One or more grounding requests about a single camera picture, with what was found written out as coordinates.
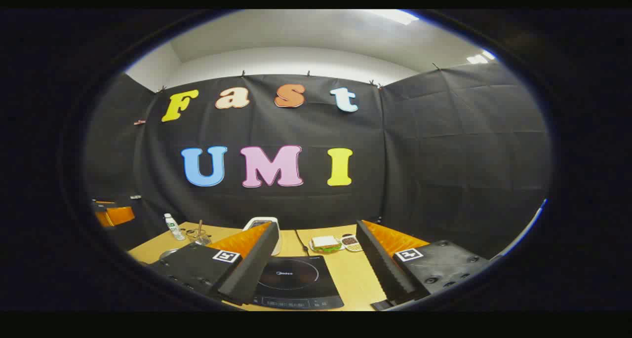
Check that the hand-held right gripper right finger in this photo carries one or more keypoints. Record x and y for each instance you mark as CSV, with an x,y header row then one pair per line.
x,y
380,264

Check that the white bottle with green label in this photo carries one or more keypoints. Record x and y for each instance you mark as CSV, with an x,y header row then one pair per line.
x,y
174,227

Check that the black induction cooktop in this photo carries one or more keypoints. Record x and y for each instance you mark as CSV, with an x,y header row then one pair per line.
x,y
296,279

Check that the white divided dish of beans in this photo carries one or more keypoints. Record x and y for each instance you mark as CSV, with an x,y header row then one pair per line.
x,y
350,242

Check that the sandwich with lettuce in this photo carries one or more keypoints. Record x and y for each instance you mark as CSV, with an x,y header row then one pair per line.
x,y
326,243

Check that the white toaster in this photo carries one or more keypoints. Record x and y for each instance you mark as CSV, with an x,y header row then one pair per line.
x,y
275,224

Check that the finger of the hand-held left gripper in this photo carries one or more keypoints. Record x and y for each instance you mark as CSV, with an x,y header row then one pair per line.
x,y
121,214

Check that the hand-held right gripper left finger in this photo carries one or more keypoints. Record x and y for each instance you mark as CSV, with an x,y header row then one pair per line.
x,y
256,264

